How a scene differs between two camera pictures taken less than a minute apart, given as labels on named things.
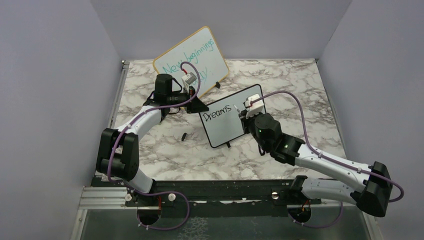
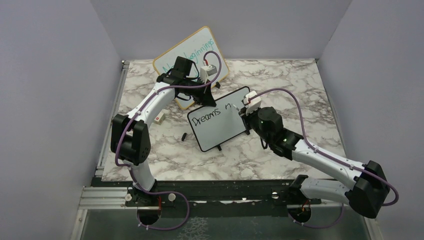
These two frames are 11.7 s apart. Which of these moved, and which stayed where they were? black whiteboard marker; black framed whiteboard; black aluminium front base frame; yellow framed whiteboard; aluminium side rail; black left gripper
Moved: black framed whiteboard; black left gripper
Stayed: black whiteboard marker; yellow framed whiteboard; black aluminium front base frame; aluminium side rail
